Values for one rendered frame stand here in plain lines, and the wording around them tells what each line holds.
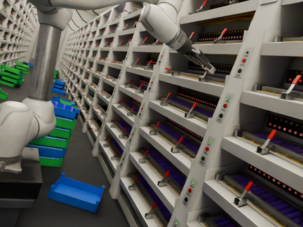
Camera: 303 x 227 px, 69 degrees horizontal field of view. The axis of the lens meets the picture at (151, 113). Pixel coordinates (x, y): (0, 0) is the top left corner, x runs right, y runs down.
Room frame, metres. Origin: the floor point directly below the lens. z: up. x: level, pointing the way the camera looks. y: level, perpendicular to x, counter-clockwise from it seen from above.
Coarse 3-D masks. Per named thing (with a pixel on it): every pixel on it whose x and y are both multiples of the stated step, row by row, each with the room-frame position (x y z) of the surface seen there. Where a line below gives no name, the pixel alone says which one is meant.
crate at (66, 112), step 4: (60, 104) 1.73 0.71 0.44; (72, 104) 1.76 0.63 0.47; (56, 108) 1.53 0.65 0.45; (60, 108) 1.73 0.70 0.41; (68, 108) 1.77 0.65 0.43; (56, 112) 1.54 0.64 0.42; (60, 112) 1.55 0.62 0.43; (64, 112) 1.57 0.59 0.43; (68, 112) 1.58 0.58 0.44; (72, 112) 1.60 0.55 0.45; (76, 112) 1.62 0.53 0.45; (64, 116) 1.57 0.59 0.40; (68, 116) 1.59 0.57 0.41; (72, 116) 1.60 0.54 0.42; (76, 116) 1.62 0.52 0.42
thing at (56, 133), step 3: (54, 129) 1.55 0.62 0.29; (72, 129) 1.62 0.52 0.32; (51, 132) 1.54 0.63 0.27; (54, 132) 1.55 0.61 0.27; (57, 132) 1.57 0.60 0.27; (60, 132) 1.58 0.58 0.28; (63, 132) 1.59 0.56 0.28; (66, 132) 1.60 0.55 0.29; (69, 132) 1.61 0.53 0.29; (48, 135) 1.53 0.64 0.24; (51, 135) 1.55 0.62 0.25; (54, 135) 1.56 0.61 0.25; (57, 135) 1.57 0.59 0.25; (60, 135) 1.58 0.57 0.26; (63, 135) 1.59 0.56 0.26; (66, 135) 1.61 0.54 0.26; (69, 135) 1.62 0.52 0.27; (69, 138) 1.62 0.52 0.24
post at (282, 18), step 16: (256, 16) 0.92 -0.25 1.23; (272, 16) 0.85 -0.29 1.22; (288, 16) 0.89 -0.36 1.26; (256, 32) 0.89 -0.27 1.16; (288, 32) 0.90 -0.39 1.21; (256, 48) 0.86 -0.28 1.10; (256, 64) 0.86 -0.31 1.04; (272, 64) 0.90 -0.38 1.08; (288, 64) 0.94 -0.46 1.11; (240, 80) 0.87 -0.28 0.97; (224, 96) 0.92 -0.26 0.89; (240, 96) 0.85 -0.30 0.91; (240, 112) 0.87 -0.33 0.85; (256, 112) 0.91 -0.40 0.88; (208, 128) 0.93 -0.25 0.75; (208, 160) 0.87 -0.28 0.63; (224, 160) 0.88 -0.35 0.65; (240, 160) 0.92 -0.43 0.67; (192, 176) 0.91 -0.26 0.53; (176, 208) 0.92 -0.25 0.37; (192, 208) 0.85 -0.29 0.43
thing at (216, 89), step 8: (160, 72) 1.46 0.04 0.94; (168, 72) 1.47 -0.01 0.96; (200, 72) 1.39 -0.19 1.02; (160, 80) 1.45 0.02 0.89; (168, 80) 1.35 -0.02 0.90; (176, 80) 1.27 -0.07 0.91; (184, 80) 1.20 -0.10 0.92; (192, 80) 1.14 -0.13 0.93; (192, 88) 1.13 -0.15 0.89; (200, 88) 1.07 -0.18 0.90; (208, 88) 1.02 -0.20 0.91; (216, 88) 0.97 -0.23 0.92
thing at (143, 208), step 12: (120, 180) 1.45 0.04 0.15; (132, 180) 1.44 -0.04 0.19; (144, 180) 1.42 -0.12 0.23; (132, 192) 1.30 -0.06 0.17; (144, 192) 1.28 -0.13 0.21; (132, 204) 1.25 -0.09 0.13; (144, 204) 1.20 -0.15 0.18; (156, 204) 1.10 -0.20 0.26; (144, 216) 1.10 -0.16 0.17; (156, 216) 1.12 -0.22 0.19; (168, 216) 1.10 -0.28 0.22
